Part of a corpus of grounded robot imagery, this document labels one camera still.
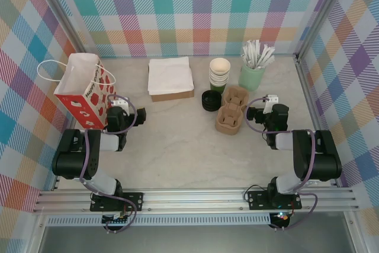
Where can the stack of white napkins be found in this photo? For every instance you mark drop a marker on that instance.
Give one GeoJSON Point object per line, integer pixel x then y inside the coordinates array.
{"type": "Point", "coordinates": [170, 75]}

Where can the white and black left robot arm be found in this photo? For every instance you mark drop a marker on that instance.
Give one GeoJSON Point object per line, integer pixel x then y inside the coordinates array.
{"type": "Point", "coordinates": [102, 183]}

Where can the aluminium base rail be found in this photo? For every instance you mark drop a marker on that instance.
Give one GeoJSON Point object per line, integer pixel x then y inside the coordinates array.
{"type": "Point", "coordinates": [192, 199]}

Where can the white paper-wrapped straw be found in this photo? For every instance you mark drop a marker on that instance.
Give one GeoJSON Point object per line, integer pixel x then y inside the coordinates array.
{"type": "Point", "coordinates": [269, 55]}
{"type": "Point", "coordinates": [246, 53]}
{"type": "Point", "coordinates": [254, 51]}
{"type": "Point", "coordinates": [244, 60]}
{"type": "Point", "coordinates": [269, 62]}
{"type": "Point", "coordinates": [263, 53]}

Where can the mint green holder cup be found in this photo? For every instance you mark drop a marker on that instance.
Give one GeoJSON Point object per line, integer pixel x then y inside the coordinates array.
{"type": "Point", "coordinates": [250, 79]}

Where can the small circuit board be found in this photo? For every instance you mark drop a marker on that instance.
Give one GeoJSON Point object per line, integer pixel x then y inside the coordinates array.
{"type": "Point", "coordinates": [281, 216]}
{"type": "Point", "coordinates": [115, 220]}

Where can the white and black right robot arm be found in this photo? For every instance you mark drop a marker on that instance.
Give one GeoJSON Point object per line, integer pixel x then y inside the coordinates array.
{"type": "Point", "coordinates": [322, 161]}

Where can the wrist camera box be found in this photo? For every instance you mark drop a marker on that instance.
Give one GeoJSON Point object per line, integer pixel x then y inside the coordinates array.
{"type": "Point", "coordinates": [120, 103]}
{"type": "Point", "coordinates": [271, 99]}

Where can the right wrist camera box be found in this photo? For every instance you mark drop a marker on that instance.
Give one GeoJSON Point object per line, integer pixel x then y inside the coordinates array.
{"type": "Point", "coordinates": [271, 99]}

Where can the green paper coffee cup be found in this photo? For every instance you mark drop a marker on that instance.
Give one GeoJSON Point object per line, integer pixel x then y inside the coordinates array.
{"type": "Point", "coordinates": [220, 67]}
{"type": "Point", "coordinates": [217, 88]}
{"type": "Point", "coordinates": [219, 83]}
{"type": "Point", "coordinates": [219, 80]}

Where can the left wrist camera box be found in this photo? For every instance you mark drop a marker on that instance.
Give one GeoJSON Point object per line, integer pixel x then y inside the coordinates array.
{"type": "Point", "coordinates": [120, 103]}

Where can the aluminium frame leg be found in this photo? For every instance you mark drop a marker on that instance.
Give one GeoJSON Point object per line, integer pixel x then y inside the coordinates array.
{"type": "Point", "coordinates": [37, 235]}
{"type": "Point", "coordinates": [353, 232]}

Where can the red and white paper bag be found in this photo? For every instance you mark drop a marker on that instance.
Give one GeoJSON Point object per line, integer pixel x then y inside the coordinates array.
{"type": "Point", "coordinates": [74, 72]}

